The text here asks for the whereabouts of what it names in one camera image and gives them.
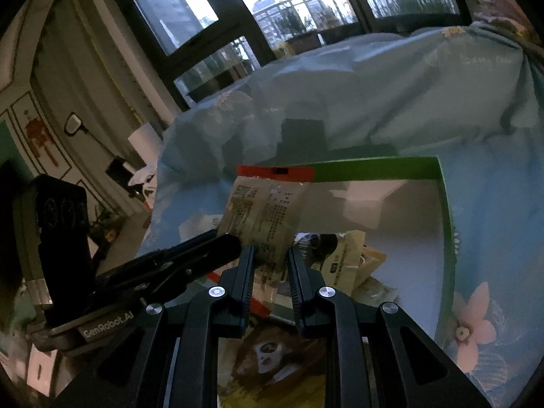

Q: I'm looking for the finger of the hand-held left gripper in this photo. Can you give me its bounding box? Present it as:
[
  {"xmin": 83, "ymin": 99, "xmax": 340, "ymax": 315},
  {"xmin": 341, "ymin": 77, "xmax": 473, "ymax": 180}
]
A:
[{"xmin": 94, "ymin": 232, "xmax": 244, "ymax": 303}]

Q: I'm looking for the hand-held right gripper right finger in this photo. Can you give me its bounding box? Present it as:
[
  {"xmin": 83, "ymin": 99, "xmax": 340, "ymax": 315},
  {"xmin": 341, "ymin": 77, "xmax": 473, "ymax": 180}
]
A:
[{"xmin": 287, "ymin": 246, "xmax": 490, "ymax": 408}]

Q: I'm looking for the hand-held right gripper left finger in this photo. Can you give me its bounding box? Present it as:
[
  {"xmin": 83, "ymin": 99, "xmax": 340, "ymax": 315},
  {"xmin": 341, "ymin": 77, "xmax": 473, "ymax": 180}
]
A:
[{"xmin": 54, "ymin": 246, "xmax": 257, "ymax": 408}]

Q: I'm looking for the large dark snack bag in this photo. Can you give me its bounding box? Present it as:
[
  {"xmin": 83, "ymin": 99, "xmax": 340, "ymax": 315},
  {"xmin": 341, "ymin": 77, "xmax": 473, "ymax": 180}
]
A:
[{"xmin": 295, "ymin": 229, "xmax": 388, "ymax": 299}]

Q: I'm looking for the beige snack packet red edge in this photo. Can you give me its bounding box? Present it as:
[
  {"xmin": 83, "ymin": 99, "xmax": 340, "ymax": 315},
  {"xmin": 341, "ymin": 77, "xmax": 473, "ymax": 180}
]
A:
[{"xmin": 218, "ymin": 165, "xmax": 316, "ymax": 304}]

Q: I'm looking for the orange animal print snack bag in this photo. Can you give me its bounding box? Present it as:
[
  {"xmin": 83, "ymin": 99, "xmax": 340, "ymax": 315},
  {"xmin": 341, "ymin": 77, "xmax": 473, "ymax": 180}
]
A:
[{"xmin": 218, "ymin": 322, "xmax": 333, "ymax": 396}]

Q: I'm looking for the green cardboard box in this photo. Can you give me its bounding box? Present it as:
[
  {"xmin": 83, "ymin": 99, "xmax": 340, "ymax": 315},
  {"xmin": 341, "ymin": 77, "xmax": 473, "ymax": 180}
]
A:
[{"xmin": 235, "ymin": 156, "xmax": 456, "ymax": 351}]

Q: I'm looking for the small potted plant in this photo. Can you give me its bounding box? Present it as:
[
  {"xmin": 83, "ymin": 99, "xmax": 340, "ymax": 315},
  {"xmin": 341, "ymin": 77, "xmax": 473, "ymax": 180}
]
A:
[{"xmin": 90, "ymin": 207, "xmax": 125, "ymax": 244}]

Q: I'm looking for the black box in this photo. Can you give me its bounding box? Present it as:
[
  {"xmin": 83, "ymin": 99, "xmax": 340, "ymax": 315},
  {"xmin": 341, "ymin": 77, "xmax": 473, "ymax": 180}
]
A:
[{"xmin": 105, "ymin": 157, "xmax": 137, "ymax": 186}]

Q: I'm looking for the pale crumpled snack packet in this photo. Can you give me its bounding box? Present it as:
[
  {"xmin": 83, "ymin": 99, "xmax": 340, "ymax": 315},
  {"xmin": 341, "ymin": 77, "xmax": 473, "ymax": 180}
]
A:
[{"xmin": 355, "ymin": 277, "xmax": 399, "ymax": 309}]

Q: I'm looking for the white crumpled bag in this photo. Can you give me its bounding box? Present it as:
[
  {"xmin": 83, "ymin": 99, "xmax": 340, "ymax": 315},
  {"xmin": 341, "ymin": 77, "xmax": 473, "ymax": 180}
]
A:
[{"xmin": 127, "ymin": 163, "xmax": 159, "ymax": 199}]

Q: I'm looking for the white cylinder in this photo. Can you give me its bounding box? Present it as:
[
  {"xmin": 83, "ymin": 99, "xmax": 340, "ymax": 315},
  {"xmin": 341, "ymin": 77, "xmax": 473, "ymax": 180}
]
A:
[{"xmin": 127, "ymin": 122, "xmax": 163, "ymax": 167}]

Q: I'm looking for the white drawer cabinet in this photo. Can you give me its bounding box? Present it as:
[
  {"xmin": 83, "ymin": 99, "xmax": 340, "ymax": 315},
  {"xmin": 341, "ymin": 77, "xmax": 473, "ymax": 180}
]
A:
[{"xmin": 26, "ymin": 343, "xmax": 56, "ymax": 397}]

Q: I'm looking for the grey curtain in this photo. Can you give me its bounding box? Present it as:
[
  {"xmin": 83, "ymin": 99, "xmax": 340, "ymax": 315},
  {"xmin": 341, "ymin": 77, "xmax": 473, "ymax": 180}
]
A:
[{"xmin": 30, "ymin": 0, "xmax": 179, "ymax": 188}]

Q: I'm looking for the blue floral blanket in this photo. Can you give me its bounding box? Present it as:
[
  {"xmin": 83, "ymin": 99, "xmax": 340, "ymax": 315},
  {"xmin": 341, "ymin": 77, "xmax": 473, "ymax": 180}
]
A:
[{"xmin": 138, "ymin": 23, "xmax": 544, "ymax": 408}]

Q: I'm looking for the balcony railing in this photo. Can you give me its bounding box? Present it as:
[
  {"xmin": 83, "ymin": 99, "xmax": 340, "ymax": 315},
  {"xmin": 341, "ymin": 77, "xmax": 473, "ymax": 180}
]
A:
[{"xmin": 254, "ymin": 0, "xmax": 358, "ymax": 40}]

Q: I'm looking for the floral pillow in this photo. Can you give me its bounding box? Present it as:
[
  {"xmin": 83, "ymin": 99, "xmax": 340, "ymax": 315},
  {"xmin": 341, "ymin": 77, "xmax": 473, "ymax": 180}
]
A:
[{"xmin": 473, "ymin": 0, "xmax": 544, "ymax": 59}]

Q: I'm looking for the red wall ornament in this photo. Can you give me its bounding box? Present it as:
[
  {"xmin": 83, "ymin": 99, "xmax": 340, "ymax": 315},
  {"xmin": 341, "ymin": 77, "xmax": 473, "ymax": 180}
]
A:
[{"xmin": 24, "ymin": 112, "xmax": 55, "ymax": 163}]

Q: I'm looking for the white wall-mounted device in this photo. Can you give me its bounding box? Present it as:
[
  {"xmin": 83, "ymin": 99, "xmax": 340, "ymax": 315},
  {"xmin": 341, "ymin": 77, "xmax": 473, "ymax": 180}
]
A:
[{"xmin": 63, "ymin": 112, "xmax": 84, "ymax": 137}]

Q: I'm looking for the dark window frame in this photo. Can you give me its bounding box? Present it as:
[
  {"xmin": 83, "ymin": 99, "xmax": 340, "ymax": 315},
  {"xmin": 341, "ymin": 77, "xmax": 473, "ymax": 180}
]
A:
[{"xmin": 100, "ymin": 0, "xmax": 481, "ymax": 113}]

